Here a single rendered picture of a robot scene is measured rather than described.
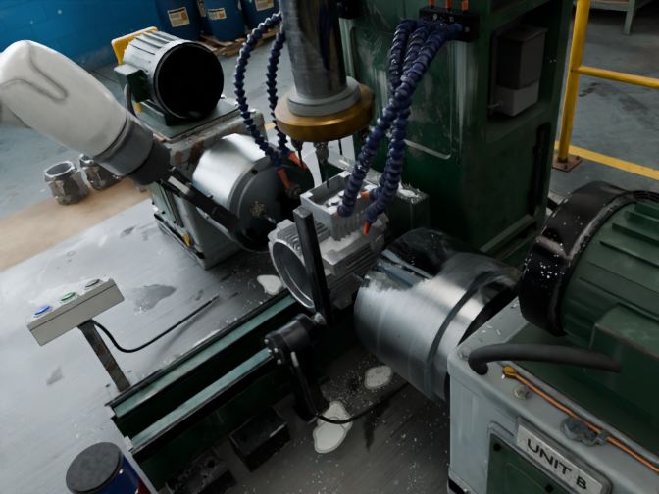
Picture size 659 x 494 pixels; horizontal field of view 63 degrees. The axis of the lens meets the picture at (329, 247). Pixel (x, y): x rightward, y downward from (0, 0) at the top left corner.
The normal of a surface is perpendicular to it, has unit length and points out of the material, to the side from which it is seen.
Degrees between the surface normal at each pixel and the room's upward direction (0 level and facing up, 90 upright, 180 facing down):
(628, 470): 0
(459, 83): 90
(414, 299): 36
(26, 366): 0
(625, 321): 0
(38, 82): 77
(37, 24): 90
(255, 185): 90
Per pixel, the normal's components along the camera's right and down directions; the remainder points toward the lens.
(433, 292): -0.45, -0.51
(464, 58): -0.77, 0.48
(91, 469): -0.15, -0.77
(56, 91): 0.59, 0.25
